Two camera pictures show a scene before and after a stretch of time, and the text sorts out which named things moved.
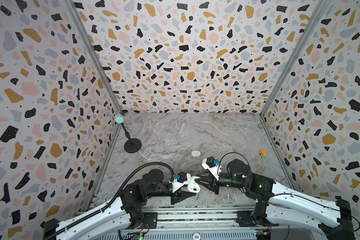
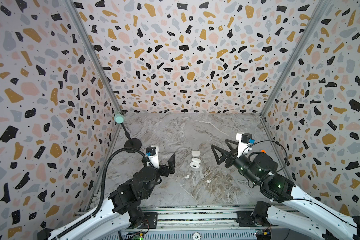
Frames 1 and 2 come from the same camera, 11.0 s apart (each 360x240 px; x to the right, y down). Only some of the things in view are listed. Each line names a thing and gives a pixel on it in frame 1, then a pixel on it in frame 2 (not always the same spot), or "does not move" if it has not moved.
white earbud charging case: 195,153 does not move
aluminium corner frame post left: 88,40 does not move
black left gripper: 181,195 → 165,168
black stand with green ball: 131,145 does not move
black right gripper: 215,182 → 229,158
